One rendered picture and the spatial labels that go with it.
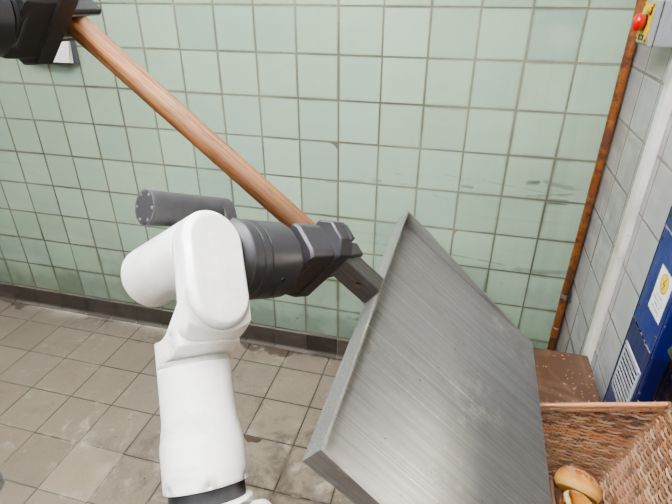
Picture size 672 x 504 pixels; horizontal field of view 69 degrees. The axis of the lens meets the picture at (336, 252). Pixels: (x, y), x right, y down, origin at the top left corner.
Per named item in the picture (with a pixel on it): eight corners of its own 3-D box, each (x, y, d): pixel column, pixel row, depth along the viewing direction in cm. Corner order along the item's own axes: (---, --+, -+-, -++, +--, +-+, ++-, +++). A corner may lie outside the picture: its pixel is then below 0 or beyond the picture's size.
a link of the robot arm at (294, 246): (305, 315, 65) (232, 325, 55) (275, 256, 68) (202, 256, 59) (368, 259, 58) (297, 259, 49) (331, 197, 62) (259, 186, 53)
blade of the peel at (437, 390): (301, 461, 45) (320, 449, 43) (397, 219, 91) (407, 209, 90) (571, 681, 49) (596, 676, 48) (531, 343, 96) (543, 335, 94)
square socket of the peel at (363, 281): (313, 261, 65) (329, 245, 64) (321, 248, 68) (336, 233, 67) (363, 305, 66) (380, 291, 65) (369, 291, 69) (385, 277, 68)
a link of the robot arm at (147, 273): (283, 287, 51) (186, 294, 42) (221, 311, 57) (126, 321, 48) (261, 185, 53) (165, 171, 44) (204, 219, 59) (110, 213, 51)
